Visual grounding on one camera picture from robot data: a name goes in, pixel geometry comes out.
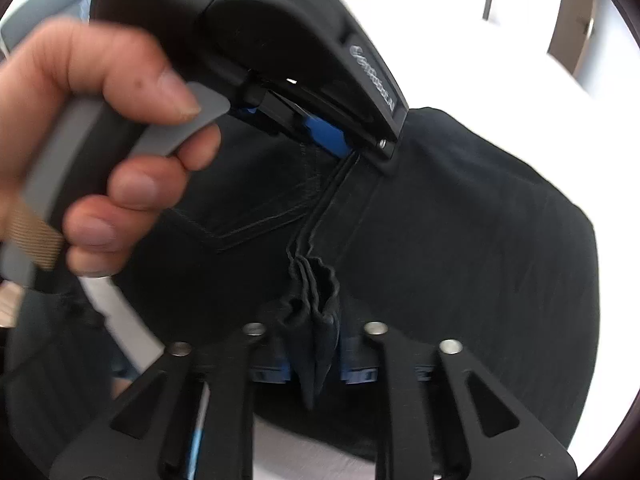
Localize black pants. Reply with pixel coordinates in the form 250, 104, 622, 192
107, 105, 601, 476

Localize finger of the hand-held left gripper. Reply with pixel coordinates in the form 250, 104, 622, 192
345, 130, 402, 175
242, 85, 353, 160

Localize dark brown door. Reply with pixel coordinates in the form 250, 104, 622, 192
546, 0, 599, 92

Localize white bed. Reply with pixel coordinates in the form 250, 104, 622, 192
82, 50, 640, 480

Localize person's left hand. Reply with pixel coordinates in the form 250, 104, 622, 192
0, 17, 223, 279

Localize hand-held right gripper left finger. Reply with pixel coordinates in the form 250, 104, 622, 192
50, 322, 292, 480

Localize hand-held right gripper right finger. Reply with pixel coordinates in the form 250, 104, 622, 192
340, 321, 577, 480

